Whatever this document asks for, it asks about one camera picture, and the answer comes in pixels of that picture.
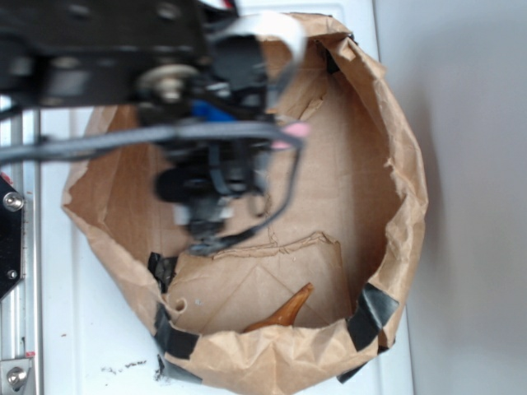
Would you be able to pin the black metal mounting plate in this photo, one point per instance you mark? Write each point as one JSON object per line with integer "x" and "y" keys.
{"x": 12, "y": 206}

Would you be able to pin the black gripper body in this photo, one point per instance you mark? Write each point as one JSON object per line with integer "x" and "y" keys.
{"x": 226, "y": 135}

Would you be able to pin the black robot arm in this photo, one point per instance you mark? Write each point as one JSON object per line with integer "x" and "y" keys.
{"x": 93, "y": 53}

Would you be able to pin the aluminium frame rail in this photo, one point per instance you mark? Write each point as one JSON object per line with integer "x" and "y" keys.
{"x": 21, "y": 317}

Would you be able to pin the gray plush bunny toy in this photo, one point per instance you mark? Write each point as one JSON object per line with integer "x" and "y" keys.
{"x": 297, "y": 129}

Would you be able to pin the brown paper bag bin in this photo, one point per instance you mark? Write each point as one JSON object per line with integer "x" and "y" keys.
{"x": 354, "y": 229}

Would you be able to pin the brown wooden object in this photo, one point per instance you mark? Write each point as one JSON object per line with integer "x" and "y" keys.
{"x": 285, "y": 315}

